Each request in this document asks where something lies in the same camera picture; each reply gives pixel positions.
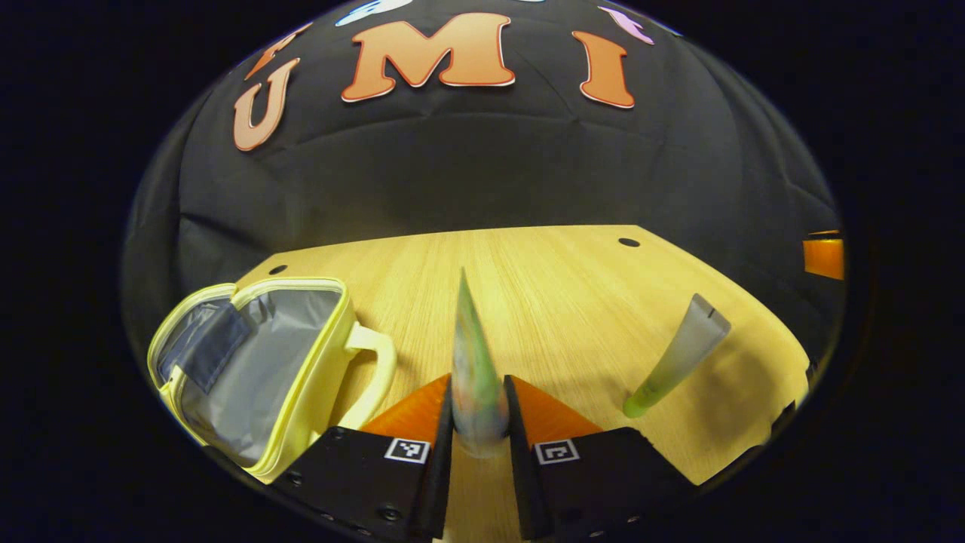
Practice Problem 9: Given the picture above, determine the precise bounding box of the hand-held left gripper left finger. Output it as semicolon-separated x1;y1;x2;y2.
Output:
271;373;455;541

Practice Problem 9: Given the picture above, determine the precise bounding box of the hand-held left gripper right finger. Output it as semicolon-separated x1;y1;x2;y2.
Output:
503;374;699;541

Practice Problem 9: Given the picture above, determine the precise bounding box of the white green-label tube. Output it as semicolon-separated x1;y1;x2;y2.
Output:
450;267;512;459

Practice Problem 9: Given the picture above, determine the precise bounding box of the translucent green-cap tube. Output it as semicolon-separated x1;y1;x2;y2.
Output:
622;293;733;420

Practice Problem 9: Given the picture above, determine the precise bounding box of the pale yellow suitcase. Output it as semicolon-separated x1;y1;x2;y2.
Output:
147;276;398;484

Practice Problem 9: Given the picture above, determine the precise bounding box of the black backdrop cloth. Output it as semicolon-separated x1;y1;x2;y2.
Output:
124;0;845;363

